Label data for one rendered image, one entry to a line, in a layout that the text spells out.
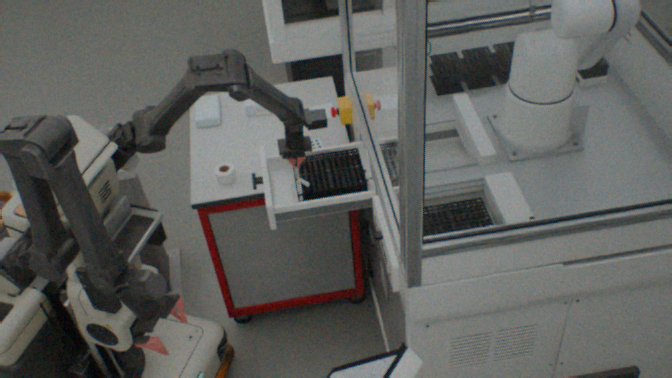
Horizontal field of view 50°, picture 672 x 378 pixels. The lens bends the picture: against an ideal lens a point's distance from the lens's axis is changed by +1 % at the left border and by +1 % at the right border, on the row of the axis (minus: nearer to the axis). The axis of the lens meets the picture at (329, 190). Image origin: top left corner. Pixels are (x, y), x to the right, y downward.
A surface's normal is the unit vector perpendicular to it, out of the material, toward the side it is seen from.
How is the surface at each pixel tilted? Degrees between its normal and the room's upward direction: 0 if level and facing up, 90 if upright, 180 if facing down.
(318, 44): 90
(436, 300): 90
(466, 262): 90
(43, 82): 0
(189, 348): 0
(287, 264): 90
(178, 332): 0
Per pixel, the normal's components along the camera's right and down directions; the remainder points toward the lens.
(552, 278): 0.14, 0.68
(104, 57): -0.08, -0.72
